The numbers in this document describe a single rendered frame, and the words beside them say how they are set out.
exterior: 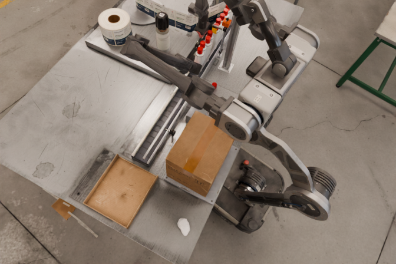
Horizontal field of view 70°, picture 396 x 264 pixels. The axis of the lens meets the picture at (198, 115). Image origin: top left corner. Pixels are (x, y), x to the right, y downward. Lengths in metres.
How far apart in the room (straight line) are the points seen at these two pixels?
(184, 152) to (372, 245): 1.93
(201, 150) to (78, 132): 0.78
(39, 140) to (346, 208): 2.37
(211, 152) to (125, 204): 0.54
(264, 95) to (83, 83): 1.26
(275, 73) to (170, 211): 0.89
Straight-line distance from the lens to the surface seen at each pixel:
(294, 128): 2.86
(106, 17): 2.02
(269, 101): 1.03
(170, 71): 1.12
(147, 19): 2.17
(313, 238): 2.61
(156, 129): 1.64
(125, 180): 1.60
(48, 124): 1.86
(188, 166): 1.30
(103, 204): 1.60
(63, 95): 1.94
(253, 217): 2.17
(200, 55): 1.74
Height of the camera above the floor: 2.35
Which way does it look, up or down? 61 degrees down
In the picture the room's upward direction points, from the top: 9 degrees clockwise
